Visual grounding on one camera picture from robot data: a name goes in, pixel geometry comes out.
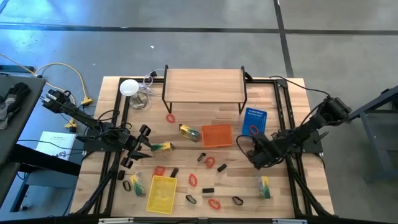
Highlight yellow plastic basket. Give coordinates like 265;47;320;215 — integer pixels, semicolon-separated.
146;175;178;215

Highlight white coiled cable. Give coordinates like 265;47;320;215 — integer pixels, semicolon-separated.
136;68;165;110

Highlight grey black work glove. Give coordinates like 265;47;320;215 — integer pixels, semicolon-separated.
0;82;32;130

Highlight dark blue table frame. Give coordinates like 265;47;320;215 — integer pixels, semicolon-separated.
343;84;398;184

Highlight dark workbench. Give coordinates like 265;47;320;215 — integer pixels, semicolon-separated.
0;74;82;214

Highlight wooden shelf riser black legs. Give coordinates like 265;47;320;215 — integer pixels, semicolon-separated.
161;64;248;115

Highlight thin black cable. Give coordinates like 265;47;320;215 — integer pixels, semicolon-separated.
17;139;85;154

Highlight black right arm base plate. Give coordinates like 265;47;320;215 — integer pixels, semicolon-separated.
279;129;330;155

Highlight blue plastic basket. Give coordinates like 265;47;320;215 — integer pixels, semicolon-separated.
241;107;268;138

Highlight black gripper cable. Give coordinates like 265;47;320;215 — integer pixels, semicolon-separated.
236;134;253;158
96;108;133;131

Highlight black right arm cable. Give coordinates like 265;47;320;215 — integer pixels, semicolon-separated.
269;75;332;99

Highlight yellow green crayon box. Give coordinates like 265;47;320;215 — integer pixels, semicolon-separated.
178;123;201;143
256;175;271;200
129;172;147;198
151;142;175;153

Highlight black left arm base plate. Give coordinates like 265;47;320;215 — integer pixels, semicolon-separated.
83;136;128;153

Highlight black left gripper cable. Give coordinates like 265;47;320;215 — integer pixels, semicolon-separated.
96;108;133;131

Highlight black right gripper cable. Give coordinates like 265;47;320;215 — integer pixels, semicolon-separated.
236;134;253;158

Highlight white paper booklet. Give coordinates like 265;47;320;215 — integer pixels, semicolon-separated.
35;131;77;162

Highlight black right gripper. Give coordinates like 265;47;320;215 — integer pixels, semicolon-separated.
248;135;279;170

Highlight orange plastic basket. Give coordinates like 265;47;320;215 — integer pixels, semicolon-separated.
200;124;234;148

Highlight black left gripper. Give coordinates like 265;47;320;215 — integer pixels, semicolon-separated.
119;124;155;169

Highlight white dome table lamp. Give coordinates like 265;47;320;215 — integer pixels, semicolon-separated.
119;78;149;110

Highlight yellow extension cable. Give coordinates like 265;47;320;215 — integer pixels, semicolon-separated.
0;52;94;130

